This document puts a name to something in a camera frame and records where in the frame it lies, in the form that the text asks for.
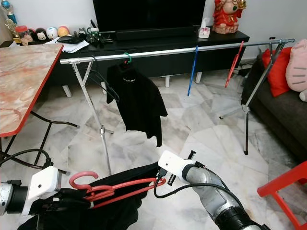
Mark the dark brown sofa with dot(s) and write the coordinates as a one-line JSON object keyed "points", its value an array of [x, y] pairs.
{"points": [[278, 122]]}

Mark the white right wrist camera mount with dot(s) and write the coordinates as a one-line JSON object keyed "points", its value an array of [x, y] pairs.
{"points": [[175, 164]]}

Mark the black garment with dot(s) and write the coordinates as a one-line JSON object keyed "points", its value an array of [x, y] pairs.
{"points": [[124, 214]]}

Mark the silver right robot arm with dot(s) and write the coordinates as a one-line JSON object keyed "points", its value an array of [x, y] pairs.
{"points": [[216, 189]]}

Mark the marble pattern folding table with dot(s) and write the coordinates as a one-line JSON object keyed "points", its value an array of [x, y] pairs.
{"points": [[24, 81]]}

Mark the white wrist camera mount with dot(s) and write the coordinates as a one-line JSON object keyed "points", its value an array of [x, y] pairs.
{"points": [[45, 187], [175, 164]]}

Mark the black television console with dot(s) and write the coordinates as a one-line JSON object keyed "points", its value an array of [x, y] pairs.
{"points": [[163, 64]]}

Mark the black flat screen television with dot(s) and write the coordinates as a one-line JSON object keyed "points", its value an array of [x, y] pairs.
{"points": [[148, 13]]}

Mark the light wooden cabinet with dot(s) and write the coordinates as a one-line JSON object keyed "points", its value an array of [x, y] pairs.
{"points": [[5, 28]]}

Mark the black pouch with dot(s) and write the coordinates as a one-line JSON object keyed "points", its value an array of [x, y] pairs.
{"points": [[70, 40]]}

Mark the black mouse plush toy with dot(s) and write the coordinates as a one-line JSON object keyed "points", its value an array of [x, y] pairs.
{"points": [[40, 35]]}

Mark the red plastic hanger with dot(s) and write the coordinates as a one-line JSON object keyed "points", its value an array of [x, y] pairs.
{"points": [[81, 173], [234, 67]]}

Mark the red laughing Buddha statue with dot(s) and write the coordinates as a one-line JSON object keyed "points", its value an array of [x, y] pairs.
{"points": [[229, 18]]}

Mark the silver metal clothes rack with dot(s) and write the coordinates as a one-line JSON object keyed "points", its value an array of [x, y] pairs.
{"points": [[172, 50]]}

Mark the red plastic stool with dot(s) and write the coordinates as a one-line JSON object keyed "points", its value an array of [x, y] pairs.
{"points": [[283, 179]]}

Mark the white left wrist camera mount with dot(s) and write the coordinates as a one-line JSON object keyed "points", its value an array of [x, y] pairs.
{"points": [[45, 187]]}

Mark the blue plastic hanger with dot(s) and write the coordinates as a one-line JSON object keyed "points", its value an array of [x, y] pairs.
{"points": [[193, 72]]}

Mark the blue hanging ornament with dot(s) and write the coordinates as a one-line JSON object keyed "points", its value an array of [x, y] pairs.
{"points": [[9, 10]]}

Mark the red cushion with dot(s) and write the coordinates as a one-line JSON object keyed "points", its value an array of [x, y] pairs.
{"points": [[276, 71]]}

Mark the green white toy figure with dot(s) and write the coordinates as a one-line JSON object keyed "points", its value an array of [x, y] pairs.
{"points": [[93, 36]]}

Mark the black shirt with small print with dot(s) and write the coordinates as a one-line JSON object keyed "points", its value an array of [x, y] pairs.
{"points": [[136, 100]]}

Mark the green hanger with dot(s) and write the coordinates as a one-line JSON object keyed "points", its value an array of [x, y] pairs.
{"points": [[130, 57]]}

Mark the red lidded jar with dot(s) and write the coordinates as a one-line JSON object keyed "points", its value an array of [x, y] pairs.
{"points": [[22, 33]]}

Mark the small black box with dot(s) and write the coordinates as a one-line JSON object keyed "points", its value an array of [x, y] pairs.
{"points": [[107, 37]]}

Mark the white pink tissue box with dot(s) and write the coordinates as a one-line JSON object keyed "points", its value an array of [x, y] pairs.
{"points": [[204, 31]]}

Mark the white round plush toy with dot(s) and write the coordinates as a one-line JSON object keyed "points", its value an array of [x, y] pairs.
{"points": [[51, 33]]}

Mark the pink cat plush pillow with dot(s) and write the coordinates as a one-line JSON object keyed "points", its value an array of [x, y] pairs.
{"points": [[297, 67]]}

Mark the white paper stack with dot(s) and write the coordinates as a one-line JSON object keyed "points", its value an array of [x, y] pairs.
{"points": [[76, 47]]}

